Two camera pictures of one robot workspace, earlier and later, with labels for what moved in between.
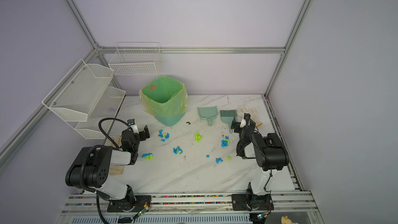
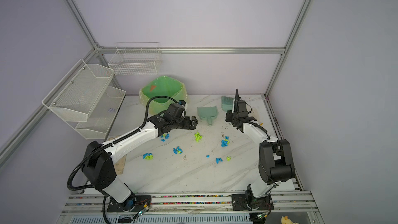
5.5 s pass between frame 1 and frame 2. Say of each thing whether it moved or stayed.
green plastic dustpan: stayed
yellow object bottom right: stayed
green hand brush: moved
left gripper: moved
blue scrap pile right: stayed
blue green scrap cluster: stayed
